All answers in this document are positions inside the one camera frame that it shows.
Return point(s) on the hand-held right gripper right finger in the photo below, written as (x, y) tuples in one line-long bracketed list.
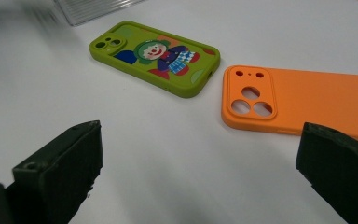
[(341, 168)]

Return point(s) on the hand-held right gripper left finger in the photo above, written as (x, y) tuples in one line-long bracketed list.
[(59, 174)]

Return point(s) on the orange phone case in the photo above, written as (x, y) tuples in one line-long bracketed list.
[(317, 96)]

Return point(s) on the clear plastic tray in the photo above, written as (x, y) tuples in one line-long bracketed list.
[(87, 9)]

